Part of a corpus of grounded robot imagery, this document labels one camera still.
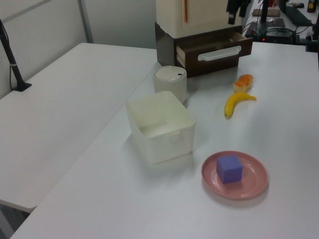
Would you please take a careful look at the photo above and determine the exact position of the black camera stand pole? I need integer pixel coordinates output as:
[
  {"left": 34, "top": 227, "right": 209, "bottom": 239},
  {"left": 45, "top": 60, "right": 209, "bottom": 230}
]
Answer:
[{"left": 0, "top": 18, "right": 32, "bottom": 92}]

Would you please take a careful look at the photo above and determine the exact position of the dark brown wooden cabinet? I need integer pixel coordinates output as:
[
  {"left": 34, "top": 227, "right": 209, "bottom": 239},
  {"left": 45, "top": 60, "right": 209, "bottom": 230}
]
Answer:
[{"left": 154, "top": 21, "right": 242, "bottom": 79}]

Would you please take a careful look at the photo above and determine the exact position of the black clamp mount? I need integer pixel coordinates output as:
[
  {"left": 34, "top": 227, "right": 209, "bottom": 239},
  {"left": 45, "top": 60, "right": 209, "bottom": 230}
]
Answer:
[{"left": 304, "top": 22, "right": 319, "bottom": 53}]

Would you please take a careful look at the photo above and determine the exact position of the small cream lidded trash can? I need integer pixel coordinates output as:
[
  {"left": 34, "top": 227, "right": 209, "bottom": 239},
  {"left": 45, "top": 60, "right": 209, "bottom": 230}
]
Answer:
[{"left": 153, "top": 65, "right": 188, "bottom": 104}]

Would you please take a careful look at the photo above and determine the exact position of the salmon sushi toy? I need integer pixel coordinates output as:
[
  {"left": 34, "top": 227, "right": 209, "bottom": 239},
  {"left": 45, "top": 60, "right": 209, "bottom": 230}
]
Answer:
[{"left": 232, "top": 74, "right": 254, "bottom": 93}]

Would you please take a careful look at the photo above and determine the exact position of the purple cube block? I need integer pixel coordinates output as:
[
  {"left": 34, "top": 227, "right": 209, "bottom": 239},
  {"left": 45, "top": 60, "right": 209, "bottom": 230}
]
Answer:
[{"left": 216, "top": 154, "right": 243, "bottom": 184}]

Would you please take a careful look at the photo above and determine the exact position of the black electronics box red light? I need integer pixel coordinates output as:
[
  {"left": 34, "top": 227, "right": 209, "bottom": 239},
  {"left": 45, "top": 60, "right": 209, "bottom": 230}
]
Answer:
[{"left": 264, "top": 27, "right": 297, "bottom": 43}]

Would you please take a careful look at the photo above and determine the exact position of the cream open plastic storage bin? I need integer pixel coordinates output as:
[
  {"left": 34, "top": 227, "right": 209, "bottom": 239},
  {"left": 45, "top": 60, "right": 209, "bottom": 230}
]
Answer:
[{"left": 125, "top": 91, "right": 196, "bottom": 165}]

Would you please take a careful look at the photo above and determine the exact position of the pink plastic plate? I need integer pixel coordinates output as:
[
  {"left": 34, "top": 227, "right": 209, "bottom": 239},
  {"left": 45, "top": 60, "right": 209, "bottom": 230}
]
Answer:
[{"left": 201, "top": 150, "right": 269, "bottom": 201}]

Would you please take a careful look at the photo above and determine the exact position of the yellow toy banana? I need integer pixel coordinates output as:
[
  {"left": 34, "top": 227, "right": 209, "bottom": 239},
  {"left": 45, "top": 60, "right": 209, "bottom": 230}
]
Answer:
[{"left": 223, "top": 91, "right": 257, "bottom": 120}]

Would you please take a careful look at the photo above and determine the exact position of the dark grey pad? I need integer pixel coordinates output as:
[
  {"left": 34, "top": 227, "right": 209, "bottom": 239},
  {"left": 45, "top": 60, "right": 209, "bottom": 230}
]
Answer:
[{"left": 268, "top": 17, "right": 286, "bottom": 27}]

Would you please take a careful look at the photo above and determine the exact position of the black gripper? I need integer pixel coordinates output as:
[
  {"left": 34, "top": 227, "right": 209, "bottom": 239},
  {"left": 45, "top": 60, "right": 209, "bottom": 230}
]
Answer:
[{"left": 226, "top": 0, "right": 251, "bottom": 25}]

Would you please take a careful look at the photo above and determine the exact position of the brown cardboard box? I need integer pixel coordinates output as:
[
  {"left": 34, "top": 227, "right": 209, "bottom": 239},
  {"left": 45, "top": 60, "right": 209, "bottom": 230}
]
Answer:
[{"left": 252, "top": 8, "right": 281, "bottom": 17}]

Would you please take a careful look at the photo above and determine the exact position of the black monitor stand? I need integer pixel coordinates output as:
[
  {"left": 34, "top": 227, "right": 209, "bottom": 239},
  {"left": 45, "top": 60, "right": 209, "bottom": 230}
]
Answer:
[{"left": 249, "top": 0, "right": 271, "bottom": 35}]

